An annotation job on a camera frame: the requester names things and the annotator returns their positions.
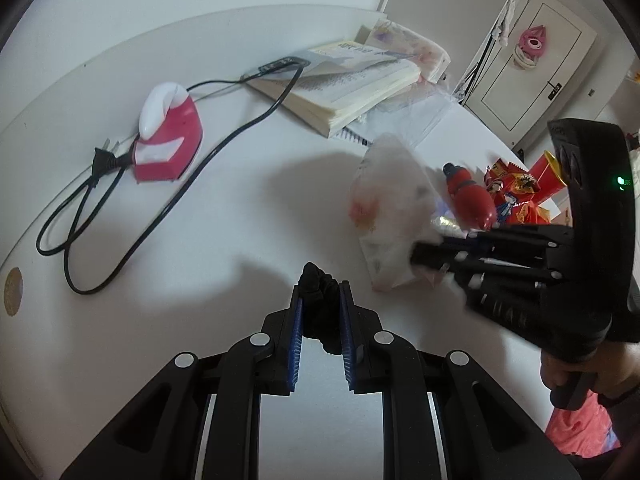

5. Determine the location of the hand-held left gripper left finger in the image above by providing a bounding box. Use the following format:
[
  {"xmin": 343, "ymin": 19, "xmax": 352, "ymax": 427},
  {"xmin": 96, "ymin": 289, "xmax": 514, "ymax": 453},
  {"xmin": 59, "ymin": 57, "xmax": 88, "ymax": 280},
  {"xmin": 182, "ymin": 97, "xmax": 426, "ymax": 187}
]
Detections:
[{"xmin": 60, "ymin": 284, "xmax": 304, "ymax": 480}]

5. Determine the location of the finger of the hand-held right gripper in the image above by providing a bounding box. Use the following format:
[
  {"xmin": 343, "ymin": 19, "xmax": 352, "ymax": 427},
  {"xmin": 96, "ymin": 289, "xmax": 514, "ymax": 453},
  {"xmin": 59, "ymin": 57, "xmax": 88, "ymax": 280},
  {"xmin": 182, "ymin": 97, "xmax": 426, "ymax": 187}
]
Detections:
[
  {"xmin": 410, "ymin": 224, "xmax": 575, "ymax": 273},
  {"xmin": 452, "ymin": 260, "xmax": 561, "ymax": 348}
]

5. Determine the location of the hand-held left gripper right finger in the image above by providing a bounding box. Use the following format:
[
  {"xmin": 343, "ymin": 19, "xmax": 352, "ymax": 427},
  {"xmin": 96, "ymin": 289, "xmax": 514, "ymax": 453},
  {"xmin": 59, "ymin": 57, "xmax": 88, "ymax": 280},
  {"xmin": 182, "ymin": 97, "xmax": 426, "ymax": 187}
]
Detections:
[{"xmin": 339, "ymin": 281, "xmax": 582, "ymax": 480}]

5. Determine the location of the black wrapper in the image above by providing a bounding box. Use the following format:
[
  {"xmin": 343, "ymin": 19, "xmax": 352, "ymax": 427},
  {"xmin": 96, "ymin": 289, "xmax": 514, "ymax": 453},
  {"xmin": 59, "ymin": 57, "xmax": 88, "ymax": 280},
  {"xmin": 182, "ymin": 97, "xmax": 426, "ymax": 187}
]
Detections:
[{"xmin": 298, "ymin": 262, "xmax": 346, "ymax": 356}]

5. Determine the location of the red paper carton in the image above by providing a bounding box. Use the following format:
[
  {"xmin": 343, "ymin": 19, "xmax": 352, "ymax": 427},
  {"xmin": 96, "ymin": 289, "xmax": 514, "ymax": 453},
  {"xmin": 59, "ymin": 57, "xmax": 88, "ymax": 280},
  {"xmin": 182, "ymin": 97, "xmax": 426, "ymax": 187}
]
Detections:
[{"xmin": 527, "ymin": 150, "xmax": 571, "ymax": 206}]

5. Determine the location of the white plastic bag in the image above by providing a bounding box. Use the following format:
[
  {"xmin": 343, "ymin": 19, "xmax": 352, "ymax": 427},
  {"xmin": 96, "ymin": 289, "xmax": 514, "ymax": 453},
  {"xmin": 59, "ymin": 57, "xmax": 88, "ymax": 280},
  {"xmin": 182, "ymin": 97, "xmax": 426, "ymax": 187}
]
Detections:
[{"xmin": 348, "ymin": 132, "xmax": 446, "ymax": 292}]

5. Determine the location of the person's right hand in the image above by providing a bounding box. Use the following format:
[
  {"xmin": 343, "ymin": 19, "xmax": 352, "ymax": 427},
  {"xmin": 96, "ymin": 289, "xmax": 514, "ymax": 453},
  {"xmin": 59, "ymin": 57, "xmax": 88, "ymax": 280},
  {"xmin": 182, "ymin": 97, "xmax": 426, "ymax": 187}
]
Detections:
[{"xmin": 541, "ymin": 341, "xmax": 640, "ymax": 411}]

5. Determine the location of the red sausage-shaped bottle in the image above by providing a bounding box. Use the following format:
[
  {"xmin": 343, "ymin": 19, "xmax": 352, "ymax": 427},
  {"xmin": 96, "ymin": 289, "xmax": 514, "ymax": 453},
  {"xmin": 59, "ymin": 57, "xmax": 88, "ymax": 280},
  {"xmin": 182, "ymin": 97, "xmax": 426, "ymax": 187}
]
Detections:
[{"xmin": 442, "ymin": 162, "xmax": 498, "ymax": 233}]

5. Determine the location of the red snack packet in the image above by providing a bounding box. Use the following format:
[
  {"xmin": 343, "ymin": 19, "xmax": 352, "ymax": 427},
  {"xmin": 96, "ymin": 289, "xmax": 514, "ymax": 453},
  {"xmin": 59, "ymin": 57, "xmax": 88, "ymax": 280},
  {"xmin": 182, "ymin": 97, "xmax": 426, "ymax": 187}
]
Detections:
[{"xmin": 482, "ymin": 156, "xmax": 551, "ymax": 226}]

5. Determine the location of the white door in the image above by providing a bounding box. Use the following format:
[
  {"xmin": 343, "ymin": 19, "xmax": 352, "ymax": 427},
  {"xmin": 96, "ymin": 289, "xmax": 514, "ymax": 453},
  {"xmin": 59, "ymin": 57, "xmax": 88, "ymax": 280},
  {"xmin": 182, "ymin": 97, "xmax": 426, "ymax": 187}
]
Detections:
[{"xmin": 462, "ymin": 0, "xmax": 613, "ymax": 148}]

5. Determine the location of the pink printed cloth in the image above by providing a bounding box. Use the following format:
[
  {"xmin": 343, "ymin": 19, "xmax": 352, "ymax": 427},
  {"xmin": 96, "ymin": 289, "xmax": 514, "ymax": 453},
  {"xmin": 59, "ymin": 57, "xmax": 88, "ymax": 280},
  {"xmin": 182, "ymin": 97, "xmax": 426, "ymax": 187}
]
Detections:
[{"xmin": 544, "ymin": 391, "xmax": 624, "ymax": 459}]

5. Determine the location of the pink plush toy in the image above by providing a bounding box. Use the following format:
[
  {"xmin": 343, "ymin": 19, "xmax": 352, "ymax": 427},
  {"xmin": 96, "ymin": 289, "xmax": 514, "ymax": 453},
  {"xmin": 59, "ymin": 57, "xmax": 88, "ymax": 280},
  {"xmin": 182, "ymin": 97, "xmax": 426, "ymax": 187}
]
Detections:
[{"xmin": 511, "ymin": 25, "xmax": 550, "ymax": 71}]

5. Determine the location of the spiral notebook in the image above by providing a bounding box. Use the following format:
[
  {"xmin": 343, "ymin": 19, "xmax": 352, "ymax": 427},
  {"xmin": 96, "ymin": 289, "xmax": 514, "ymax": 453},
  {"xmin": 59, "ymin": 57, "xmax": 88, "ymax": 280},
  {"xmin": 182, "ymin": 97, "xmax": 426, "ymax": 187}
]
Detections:
[{"xmin": 332, "ymin": 127, "xmax": 372, "ymax": 147}]

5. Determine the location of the black tripod stand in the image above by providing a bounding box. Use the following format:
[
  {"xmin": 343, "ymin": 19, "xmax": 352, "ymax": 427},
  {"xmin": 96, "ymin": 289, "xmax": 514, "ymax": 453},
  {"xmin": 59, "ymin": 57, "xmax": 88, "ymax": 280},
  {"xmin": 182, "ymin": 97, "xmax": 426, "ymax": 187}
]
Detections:
[{"xmin": 452, "ymin": 35, "xmax": 496, "ymax": 103}]

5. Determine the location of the white hanging cloth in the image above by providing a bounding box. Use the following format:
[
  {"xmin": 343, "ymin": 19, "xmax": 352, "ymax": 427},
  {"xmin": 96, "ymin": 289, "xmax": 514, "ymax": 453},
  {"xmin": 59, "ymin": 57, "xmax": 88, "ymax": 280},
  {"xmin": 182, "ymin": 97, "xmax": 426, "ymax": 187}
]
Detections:
[{"xmin": 492, "ymin": 0, "xmax": 521, "ymax": 47}]

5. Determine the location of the open book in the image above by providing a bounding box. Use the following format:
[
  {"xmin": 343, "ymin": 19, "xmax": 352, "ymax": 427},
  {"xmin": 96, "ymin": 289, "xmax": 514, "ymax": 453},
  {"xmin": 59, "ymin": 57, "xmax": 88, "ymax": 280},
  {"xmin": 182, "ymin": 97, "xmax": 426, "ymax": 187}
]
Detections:
[{"xmin": 247, "ymin": 40, "xmax": 422, "ymax": 138}]

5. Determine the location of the floral tissue pack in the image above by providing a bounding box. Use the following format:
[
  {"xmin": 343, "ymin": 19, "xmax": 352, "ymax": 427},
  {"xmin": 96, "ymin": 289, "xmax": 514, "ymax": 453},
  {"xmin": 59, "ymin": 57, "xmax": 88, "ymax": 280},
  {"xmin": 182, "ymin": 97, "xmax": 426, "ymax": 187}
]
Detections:
[{"xmin": 356, "ymin": 19, "xmax": 449, "ymax": 83}]

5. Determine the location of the pink mini iron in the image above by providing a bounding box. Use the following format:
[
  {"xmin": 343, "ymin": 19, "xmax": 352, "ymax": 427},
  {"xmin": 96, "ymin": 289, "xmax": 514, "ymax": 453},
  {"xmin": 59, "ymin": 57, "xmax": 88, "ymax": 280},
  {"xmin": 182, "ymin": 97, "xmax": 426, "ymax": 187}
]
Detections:
[{"xmin": 131, "ymin": 82, "xmax": 205, "ymax": 184}]

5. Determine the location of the black flat device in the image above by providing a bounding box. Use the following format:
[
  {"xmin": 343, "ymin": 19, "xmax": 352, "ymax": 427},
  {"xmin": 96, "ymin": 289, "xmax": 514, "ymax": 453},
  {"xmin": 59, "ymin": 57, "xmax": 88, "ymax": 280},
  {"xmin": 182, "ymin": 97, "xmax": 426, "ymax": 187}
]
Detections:
[{"xmin": 241, "ymin": 56, "xmax": 310, "ymax": 81}]

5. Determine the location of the round brown sticker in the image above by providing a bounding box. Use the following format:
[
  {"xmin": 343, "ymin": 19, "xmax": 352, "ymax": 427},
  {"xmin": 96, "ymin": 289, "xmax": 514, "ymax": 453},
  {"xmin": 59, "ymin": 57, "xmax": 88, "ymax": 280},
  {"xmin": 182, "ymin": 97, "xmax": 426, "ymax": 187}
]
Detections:
[{"xmin": 4, "ymin": 266, "xmax": 24, "ymax": 317}]

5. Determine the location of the black power cable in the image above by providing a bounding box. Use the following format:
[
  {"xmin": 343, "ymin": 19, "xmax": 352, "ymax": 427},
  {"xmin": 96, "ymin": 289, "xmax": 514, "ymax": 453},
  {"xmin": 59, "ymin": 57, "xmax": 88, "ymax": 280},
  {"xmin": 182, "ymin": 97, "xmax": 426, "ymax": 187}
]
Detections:
[{"xmin": 36, "ymin": 62, "xmax": 304, "ymax": 295}]

